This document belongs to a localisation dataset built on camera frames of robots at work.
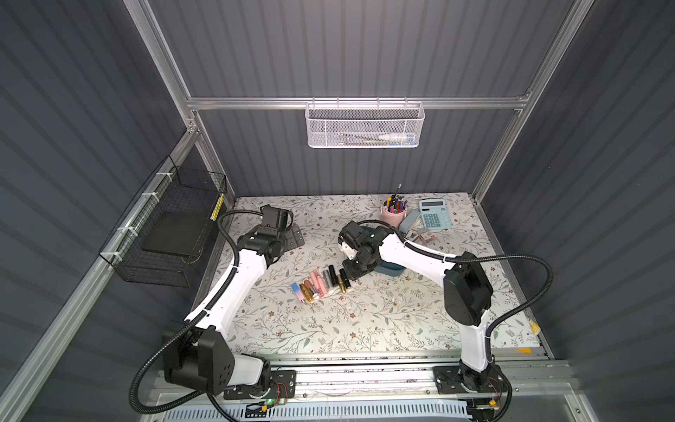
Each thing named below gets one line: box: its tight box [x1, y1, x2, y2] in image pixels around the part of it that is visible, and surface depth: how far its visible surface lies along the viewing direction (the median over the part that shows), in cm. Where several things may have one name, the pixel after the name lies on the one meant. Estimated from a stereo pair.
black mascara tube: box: [327, 264, 340, 286], surface depth 96 cm
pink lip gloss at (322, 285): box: [312, 269, 328, 298], surface depth 94 cm
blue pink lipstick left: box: [291, 282, 305, 303], surface depth 92 cm
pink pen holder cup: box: [380, 201, 408, 228], surface depth 106 cm
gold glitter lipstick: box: [299, 283, 314, 303], surface depth 93 cm
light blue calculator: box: [418, 198, 452, 230], surface depth 114 cm
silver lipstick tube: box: [322, 269, 334, 290], surface depth 96 cm
